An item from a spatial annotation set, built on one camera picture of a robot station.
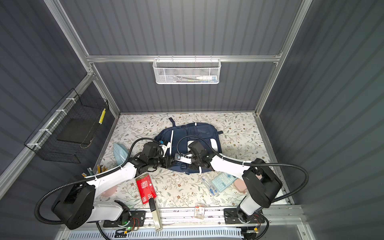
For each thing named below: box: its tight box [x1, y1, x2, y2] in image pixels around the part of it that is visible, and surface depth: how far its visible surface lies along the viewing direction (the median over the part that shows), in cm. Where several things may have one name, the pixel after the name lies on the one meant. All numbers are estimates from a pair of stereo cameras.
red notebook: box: [135, 173, 157, 205], surface depth 86 cm
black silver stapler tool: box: [148, 197, 163, 232], surface depth 74 cm
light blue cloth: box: [113, 143, 129, 166], surface depth 93 cm
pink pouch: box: [233, 178, 247, 193], surface depth 83 cm
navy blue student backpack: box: [155, 117, 224, 175], surface depth 86 cm
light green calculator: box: [211, 172, 239, 193], surface depth 86 cm
